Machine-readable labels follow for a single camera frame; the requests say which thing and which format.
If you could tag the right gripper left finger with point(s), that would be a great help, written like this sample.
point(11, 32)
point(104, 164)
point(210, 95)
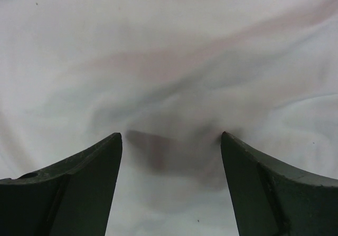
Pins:
point(70, 197)

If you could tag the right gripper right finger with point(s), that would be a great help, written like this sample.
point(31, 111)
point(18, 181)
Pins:
point(270, 197)

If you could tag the white shirt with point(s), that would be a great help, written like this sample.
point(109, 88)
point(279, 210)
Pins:
point(170, 76)

